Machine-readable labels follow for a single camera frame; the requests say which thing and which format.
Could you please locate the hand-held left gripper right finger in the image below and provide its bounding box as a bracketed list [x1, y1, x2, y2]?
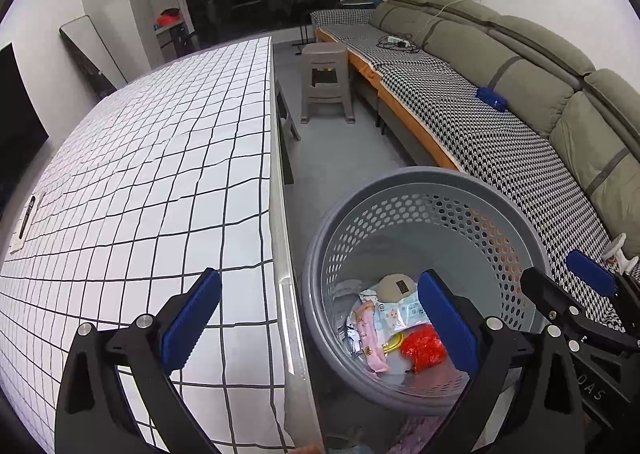
[417, 269, 586, 454]

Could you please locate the grey plastic stool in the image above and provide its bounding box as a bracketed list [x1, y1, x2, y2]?
[300, 43, 357, 125]

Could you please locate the green sofa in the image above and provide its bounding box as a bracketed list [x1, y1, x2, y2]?
[310, 0, 640, 335]

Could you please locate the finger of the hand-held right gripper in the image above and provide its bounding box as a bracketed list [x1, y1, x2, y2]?
[567, 250, 640, 300]
[520, 267, 588, 330]

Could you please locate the red plastic bag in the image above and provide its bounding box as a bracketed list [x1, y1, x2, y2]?
[400, 324, 447, 374]

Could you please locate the leaning floor mirror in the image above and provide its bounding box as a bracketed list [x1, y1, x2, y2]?
[59, 14, 128, 98]

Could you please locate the power strip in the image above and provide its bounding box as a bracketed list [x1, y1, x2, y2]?
[377, 34, 418, 54]

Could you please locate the beige plush ball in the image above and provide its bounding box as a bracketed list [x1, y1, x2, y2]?
[376, 273, 418, 305]

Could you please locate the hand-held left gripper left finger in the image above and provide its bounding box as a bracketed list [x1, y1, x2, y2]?
[54, 268, 223, 454]

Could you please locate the small white desk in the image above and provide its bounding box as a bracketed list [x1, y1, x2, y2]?
[154, 24, 196, 62]

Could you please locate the white wet wipes packet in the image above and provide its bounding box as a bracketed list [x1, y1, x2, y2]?
[360, 289, 431, 340]

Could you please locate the grey perforated basket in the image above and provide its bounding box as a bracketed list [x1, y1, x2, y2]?
[301, 165, 551, 417]

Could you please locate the black pen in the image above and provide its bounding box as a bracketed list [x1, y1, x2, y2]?
[19, 195, 37, 239]

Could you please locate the black television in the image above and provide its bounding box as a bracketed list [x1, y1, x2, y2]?
[0, 42, 50, 195]

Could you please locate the white checkered tablecloth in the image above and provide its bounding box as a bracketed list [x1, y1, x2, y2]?
[0, 37, 296, 454]

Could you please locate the purple floor rug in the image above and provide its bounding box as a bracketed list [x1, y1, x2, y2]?
[395, 414, 466, 454]

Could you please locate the small blue object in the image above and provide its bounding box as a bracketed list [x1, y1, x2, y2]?
[475, 87, 508, 111]

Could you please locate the pink snack packet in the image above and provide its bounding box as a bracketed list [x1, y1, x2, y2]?
[350, 299, 390, 375]

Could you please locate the white notepad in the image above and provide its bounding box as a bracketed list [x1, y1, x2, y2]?
[9, 190, 47, 255]

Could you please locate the white cable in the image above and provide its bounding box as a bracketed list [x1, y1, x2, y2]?
[410, 0, 483, 42]

